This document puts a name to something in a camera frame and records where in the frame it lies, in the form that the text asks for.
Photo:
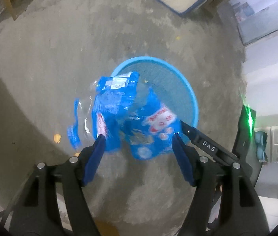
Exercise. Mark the orange crumb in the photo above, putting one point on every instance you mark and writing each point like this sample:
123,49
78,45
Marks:
57,138

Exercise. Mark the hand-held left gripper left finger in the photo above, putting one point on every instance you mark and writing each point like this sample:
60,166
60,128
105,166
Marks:
93,159

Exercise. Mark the blue patterned cloth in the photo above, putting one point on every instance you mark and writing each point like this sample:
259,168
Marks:
262,147

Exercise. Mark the framed glass panel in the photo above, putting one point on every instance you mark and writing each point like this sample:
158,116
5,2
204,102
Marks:
259,12

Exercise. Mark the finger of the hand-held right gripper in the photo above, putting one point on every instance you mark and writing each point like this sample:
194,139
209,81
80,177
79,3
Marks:
206,143

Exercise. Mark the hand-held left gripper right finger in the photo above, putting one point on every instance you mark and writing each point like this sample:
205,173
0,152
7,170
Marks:
183,162

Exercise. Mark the blue printed plastic bag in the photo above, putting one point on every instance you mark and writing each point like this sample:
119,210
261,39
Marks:
112,98

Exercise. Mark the blue mesh waste basket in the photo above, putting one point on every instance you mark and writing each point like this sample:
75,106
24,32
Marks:
173,83

